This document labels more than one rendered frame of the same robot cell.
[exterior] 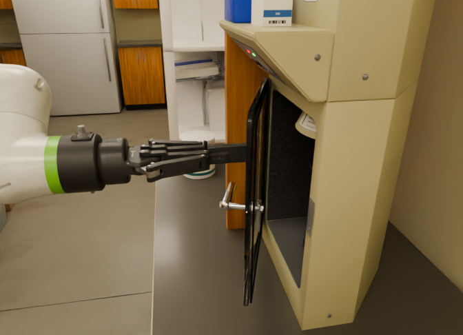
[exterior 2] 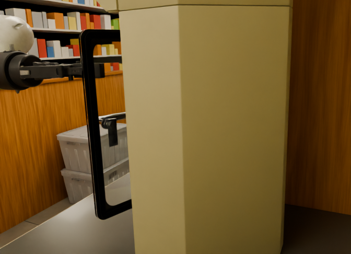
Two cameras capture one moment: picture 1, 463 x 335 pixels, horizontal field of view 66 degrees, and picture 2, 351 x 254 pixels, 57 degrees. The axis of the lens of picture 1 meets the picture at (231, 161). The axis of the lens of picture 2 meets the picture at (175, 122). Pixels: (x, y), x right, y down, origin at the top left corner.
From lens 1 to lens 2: 0.60 m
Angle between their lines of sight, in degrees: 37
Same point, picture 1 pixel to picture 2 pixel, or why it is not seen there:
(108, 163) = (11, 66)
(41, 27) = not seen: hidden behind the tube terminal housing
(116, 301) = not seen: outside the picture
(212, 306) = (98, 222)
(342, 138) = (137, 47)
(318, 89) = not seen: outside the picture
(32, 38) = not seen: hidden behind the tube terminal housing
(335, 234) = (149, 154)
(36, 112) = (7, 39)
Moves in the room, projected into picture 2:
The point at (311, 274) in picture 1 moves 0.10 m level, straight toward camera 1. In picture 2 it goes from (133, 195) to (81, 212)
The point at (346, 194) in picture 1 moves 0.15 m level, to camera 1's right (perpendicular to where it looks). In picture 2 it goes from (150, 108) to (230, 116)
